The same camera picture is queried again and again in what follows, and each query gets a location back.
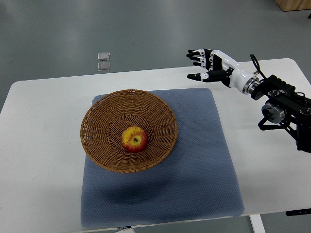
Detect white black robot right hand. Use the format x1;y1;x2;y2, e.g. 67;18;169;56
187;49;259;95

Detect red yellow apple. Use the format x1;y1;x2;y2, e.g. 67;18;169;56
121;126;148;153

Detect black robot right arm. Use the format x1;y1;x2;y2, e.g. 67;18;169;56
242;54;311;153

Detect brown wicker basket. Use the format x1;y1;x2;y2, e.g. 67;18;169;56
80;89;178;173

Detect wooden cabinet corner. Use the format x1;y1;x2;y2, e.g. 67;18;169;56
275;0;311;11

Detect blue grey table mat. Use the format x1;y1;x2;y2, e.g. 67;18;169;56
81;88;244;228

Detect lower metal floor plate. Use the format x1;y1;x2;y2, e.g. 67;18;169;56
98;62;111;71

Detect metal floor plate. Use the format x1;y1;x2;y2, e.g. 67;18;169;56
98;62;111;71
97;52;110;61

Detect upper metal floor plate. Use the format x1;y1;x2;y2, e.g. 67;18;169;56
97;52;110;61

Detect white table leg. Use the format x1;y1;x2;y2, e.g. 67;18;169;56
249;215;266;233

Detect black table control panel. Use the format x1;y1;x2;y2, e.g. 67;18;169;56
286;209;311;216

